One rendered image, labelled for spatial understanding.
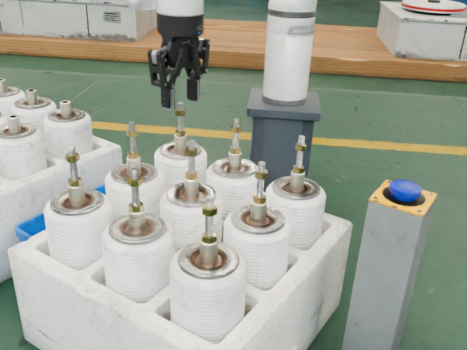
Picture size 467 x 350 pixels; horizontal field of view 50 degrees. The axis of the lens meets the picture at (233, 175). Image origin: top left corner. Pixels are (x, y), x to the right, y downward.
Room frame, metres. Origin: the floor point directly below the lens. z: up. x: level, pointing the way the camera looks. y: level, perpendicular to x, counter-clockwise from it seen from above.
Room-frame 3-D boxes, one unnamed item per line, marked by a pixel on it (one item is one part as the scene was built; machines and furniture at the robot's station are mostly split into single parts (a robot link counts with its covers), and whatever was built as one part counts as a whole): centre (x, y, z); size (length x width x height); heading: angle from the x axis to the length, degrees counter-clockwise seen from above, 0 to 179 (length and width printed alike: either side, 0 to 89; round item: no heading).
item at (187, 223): (0.67, 0.06, 0.16); 0.10 x 0.10 x 0.18
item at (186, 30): (0.83, 0.10, 0.45); 0.08 x 0.08 x 0.09
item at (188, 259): (0.51, 0.03, 0.25); 0.08 x 0.08 x 0.01
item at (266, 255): (0.61, -0.04, 0.16); 0.10 x 0.10 x 0.18
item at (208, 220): (0.51, 0.03, 0.30); 0.01 x 0.01 x 0.08
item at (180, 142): (0.84, 0.10, 0.26); 0.02 x 0.02 x 0.03
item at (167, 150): (0.84, 0.10, 0.25); 0.08 x 0.08 x 0.01
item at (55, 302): (0.67, 0.06, 0.09); 0.39 x 0.39 x 0.18; 57
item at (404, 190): (0.58, -0.22, 0.32); 0.04 x 0.04 x 0.02
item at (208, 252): (0.51, 0.03, 0.26); 0.02 x 0.02 x 0.03
